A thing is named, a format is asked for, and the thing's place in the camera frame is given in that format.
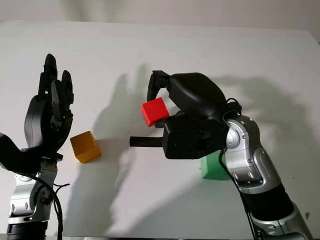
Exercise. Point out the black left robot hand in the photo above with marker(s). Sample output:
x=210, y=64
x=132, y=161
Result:
x=37, y=125

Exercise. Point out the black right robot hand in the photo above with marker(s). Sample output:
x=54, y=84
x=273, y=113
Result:
x=197, y=95

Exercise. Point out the red block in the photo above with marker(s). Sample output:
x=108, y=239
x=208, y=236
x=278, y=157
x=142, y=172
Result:
x=155, y=111

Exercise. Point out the yellow block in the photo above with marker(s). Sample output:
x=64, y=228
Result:
x=85, y=147

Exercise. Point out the green block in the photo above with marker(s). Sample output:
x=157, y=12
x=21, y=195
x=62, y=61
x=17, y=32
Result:
x=211, y=168

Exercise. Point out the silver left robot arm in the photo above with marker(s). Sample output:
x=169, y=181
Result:
x=22, y=210

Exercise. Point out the black tape strip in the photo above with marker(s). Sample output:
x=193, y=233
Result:
x=145, y=142

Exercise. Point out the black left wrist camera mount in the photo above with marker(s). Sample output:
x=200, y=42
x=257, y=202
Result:
x=12, y=157

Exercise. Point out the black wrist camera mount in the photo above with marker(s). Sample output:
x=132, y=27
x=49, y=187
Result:
x=190, y=140
x=12, y=157

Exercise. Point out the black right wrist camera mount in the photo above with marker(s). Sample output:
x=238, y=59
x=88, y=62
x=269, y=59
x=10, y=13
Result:
x=190, y=140

